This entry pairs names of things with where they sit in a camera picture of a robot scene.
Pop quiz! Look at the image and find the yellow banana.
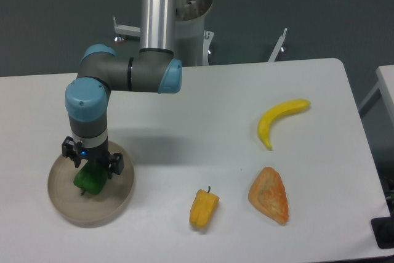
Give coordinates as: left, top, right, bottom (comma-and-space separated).
257, 99, 311, 150

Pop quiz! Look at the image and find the green bell pepper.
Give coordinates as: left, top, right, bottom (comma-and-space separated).
73, 161, 108, 195

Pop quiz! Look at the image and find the beige round plate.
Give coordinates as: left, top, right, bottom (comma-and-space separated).
47, 141, 134, 227

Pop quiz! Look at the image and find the yellow bell pepper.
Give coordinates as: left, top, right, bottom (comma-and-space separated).
189, 187, 220, 229

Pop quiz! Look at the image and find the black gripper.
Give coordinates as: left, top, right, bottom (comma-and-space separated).
62, 136, 124, 179

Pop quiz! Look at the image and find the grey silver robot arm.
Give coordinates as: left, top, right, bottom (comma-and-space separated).
62, 0, 182, 175

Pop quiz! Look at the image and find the white side table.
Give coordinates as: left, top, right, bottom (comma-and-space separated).
358, 65, 394, 123

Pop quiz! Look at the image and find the orange triangular pastry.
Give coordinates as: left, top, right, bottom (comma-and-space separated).
248, 167, 289, 225

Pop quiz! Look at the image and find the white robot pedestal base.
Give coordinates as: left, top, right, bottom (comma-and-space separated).
111, 0, 289, 67

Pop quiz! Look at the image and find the black device at edge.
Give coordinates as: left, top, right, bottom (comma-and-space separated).
371, 216, 393, 249

